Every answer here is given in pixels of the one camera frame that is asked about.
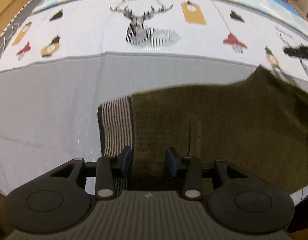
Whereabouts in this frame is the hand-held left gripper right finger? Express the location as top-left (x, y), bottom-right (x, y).
top-left (165, 146), bottom-right (257, 200)

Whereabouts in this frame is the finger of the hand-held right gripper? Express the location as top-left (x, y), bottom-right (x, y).
top-left (284, 45), bottom-right (308, 63)

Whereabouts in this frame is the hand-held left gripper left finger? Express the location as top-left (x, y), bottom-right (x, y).
top-left (50, 146), bottom-right (133, 200)

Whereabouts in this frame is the deer print bed sheet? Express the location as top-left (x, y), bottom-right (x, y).
top-left (0, 0), bottom-right (308, 205)

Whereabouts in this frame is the white cable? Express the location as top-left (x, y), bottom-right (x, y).
top-left (0, 22), bottom-right (21, 52)

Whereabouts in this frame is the wooden bed frame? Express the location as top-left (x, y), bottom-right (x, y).
top-left (0, 0), bottom-right (42, 39)

